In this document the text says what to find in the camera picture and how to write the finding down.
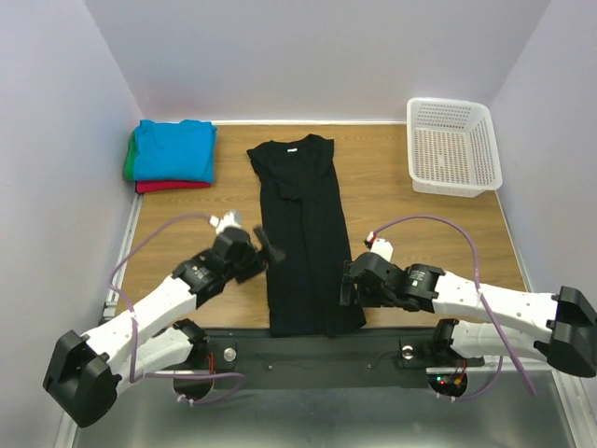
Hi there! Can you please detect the black t shirt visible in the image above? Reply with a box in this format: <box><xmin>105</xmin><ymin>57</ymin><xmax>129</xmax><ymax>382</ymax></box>
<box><xmin>247</xmin><ymin>134</ymin><xmax>366</xmax><ymax>337</ymax></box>

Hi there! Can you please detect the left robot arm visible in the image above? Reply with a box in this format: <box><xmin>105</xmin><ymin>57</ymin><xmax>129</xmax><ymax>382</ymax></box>
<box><xmin>43</xmin><ymin>226</ymin><xmax>285</xmax><ymax>427</ymax></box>

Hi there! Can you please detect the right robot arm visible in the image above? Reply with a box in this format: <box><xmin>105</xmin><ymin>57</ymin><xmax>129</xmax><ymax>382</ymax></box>
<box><xmin>340</xmin><ymin>252</ymin><xmax>596</xmax><ymax>378</ymax></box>

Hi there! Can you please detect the red folded t shirt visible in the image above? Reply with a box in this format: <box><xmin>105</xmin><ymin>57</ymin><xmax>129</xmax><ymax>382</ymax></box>
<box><xmin>135</xmin><ymin>180</ymin><xmax>212</xmax><ymax>194</ymax></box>

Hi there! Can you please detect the blue folded t shirt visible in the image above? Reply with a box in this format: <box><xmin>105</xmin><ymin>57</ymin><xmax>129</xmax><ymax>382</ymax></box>
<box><xmin>132</xmin><ymin>119</ymin><xmax>217</xmax><ymax>184</ymax></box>

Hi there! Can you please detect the white plastic basket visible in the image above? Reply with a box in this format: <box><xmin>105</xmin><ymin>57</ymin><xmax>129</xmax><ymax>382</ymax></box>
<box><xmin>407</xmin><ymin>97</ymin><xmax>503</xmax><ymax>198</ymax></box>

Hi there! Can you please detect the green folded t shirt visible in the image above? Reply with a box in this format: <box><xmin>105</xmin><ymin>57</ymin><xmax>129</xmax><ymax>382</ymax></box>
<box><xmin>123</xmin><ymin>133</ymin><xmax>137</xmax><ymax>181</ymax></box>

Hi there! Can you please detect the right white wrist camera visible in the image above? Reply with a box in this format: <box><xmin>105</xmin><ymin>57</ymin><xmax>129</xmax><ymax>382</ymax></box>
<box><xmin>364</xmin><ymin>231</ymin><xmax>394</xmax><ymax>262</ymax></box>

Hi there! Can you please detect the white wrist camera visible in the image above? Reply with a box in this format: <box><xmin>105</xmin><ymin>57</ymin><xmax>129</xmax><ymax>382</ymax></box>
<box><xmin>208</xmin><ymin>210</ymin><xmax>243</xmax><ymax>235</ymax></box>
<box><xmin>364</xmin><ymin>231</ymin><xmax>394</xmax><ymax>262</ymax></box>

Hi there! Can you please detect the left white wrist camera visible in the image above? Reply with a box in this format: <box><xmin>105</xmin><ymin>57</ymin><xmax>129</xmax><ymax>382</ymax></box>
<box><xmin>208</xmin><ymin>210</ymin><xmax>243</xmax><ymax>235</ymax></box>

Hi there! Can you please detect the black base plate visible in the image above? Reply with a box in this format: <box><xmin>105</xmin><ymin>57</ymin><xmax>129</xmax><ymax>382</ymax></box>
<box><xmin>167</xmin><ymin>328</ymin><xmax>464</xmax><ymax>389</ymax></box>

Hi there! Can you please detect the aluminium frame rail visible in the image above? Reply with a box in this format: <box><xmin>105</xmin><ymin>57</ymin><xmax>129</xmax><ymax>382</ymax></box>
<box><xmin>74</xmin><ymin>331</ymin><xmax>582</xmax><ymax>374</ymax></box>

